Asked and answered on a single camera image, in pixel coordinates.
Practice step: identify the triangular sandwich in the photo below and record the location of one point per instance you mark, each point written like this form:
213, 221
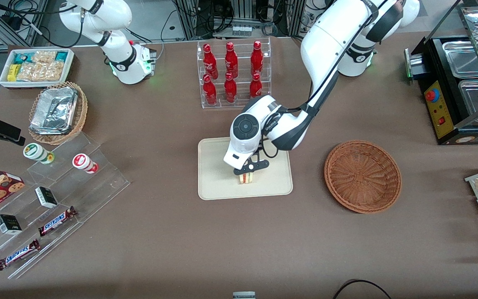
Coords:
247, 178

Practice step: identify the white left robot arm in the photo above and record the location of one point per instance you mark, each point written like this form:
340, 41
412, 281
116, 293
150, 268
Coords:
334, 37

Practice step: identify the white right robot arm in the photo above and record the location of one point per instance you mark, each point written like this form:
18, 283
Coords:
98, 20

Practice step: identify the beige plastic tray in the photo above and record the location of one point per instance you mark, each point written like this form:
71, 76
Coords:
218, 182

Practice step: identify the brown wicker basket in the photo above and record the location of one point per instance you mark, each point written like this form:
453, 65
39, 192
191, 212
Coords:
361, 176

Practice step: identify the light wicker basket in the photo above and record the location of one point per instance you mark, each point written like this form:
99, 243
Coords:
82, 112

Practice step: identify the red cola bottle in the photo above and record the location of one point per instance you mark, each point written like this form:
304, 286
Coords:
231, 60
209, 91
230, 89
210, 62
255, 87
257, 58

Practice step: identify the clear acrylic bottle rack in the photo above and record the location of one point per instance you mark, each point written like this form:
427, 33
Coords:
241, 68

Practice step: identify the small grey device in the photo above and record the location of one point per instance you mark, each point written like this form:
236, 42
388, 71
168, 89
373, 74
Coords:
244, 295

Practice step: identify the clear acrylic stepped shelf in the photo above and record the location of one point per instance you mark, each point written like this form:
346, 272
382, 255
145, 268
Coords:
98, 187

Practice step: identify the red lid cup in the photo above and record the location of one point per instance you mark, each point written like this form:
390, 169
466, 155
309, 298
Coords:
83, 162

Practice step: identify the aluminium foil containers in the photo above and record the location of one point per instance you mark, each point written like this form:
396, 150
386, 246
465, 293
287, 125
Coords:
54, 110

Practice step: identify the white rectangular snack bin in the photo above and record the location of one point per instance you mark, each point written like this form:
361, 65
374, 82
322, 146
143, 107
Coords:
69, 66

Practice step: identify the snickers bar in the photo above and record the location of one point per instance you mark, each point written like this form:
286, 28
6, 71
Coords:
18, 254
56, 221

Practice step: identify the small black box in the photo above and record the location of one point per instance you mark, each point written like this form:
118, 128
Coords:
46, 197
8, 224

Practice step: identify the teal snack packet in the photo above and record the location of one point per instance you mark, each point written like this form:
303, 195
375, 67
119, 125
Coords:
61, 56
22, 58

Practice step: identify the green lid cup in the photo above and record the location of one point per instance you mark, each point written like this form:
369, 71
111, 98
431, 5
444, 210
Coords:
35, 152

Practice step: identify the black food warmer machine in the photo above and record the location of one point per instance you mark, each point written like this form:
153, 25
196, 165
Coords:
438, 112

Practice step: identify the clear bag of crackers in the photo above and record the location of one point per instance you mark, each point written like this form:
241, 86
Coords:
40, 72
44, 57

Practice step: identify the yellow snack packet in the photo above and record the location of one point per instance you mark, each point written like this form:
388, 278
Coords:
12, 72

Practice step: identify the aluminium frame rack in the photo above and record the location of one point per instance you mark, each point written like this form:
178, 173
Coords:
239, 16

